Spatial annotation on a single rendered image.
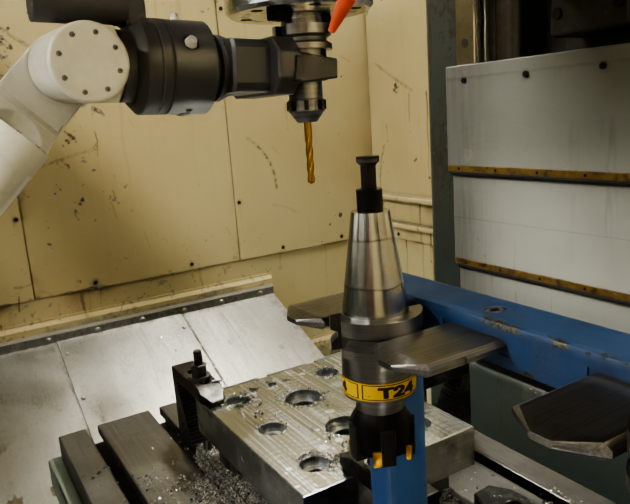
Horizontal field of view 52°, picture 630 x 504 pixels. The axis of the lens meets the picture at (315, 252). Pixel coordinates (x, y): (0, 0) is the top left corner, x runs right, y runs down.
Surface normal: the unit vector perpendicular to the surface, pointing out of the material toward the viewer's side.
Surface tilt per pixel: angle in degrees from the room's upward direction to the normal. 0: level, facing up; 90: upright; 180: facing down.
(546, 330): 0
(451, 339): 0
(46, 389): 24
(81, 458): 0
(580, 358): 90
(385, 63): 90
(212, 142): 90
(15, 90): 93
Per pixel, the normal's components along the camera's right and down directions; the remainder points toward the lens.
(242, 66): 0.53, 0.15
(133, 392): 0.15, -0.83
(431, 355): -0.07, -0.97
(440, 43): -0.85, 0.17
